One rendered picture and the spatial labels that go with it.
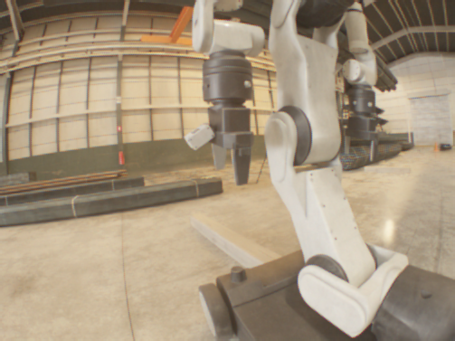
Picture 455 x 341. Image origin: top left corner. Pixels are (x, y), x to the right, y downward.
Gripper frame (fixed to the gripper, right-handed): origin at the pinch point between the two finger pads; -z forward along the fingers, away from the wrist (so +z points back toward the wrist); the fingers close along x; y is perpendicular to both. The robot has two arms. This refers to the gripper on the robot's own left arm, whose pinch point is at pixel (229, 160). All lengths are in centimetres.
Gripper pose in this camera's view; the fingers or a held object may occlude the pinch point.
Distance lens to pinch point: 36.7
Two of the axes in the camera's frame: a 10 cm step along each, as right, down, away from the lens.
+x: -3.7, -2.4, 9.0
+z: -0.2, -9.6, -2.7
